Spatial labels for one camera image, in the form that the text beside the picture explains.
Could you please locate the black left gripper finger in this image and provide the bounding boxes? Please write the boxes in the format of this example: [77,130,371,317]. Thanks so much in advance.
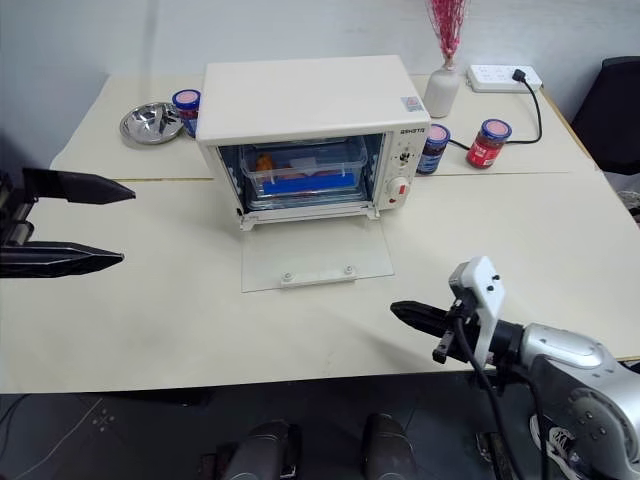
[0,241,125,280]
[22,167,137,206]

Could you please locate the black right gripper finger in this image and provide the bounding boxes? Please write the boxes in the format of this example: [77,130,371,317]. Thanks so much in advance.
[390,300,451,324]
[394,314,448,336]

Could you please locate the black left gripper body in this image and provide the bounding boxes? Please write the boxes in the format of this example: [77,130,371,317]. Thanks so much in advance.
[0,168,39,248]

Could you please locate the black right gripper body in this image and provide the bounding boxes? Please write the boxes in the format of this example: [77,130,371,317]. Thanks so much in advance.
[432,296,483,365]

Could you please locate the glass toaster oven door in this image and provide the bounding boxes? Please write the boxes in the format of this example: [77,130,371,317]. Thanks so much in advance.
[239,213,395,294]

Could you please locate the white oven knob red mark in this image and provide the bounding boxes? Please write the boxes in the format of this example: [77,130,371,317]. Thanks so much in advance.
[385,175,415,204]

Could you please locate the clear food container blue base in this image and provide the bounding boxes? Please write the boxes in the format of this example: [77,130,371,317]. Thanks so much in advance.
[238,141,369,204]

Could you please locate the cream toaster oven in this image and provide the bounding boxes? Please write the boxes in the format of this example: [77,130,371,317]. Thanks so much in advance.
[195,54,432,232]

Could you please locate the stainless steel bowl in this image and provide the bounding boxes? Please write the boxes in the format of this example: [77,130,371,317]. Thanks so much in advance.
[119,101,185,147]

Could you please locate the dark rounded shape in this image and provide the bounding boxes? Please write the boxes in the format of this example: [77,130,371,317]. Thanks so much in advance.
[225,419,302,480]
[361,413,418,480]

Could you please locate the blue label jar pink lid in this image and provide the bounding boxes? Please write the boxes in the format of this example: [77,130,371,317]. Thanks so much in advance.
[415,123,452,177]
[171,89,203,139]

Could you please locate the white sneaker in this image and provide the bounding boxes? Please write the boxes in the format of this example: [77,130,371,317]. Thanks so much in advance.
[528,413,582,480]

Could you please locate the red label jar pink lid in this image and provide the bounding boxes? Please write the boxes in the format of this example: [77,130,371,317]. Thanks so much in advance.
[465,118,513,170]

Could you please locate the white ceramic vase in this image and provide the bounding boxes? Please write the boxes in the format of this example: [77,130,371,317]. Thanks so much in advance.
[424,64,461,120]

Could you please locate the white power strip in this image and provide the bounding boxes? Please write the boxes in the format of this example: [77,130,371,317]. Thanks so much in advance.
[466,63,545,94]

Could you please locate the black chair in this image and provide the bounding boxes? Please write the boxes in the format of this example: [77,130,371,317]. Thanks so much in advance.
[571,55,640,177]

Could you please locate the pink dried flowers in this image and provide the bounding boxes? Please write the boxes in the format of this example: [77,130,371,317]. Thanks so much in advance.
[426,0,472,69]

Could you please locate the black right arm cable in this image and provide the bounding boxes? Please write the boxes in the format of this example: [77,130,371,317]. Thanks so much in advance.
[451,318,549,480]

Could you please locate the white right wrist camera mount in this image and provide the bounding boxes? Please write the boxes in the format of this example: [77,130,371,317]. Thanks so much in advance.
[448,255,508,367]

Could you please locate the black plug and cable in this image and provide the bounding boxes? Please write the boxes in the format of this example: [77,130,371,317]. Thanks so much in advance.
[446,68,545,152]

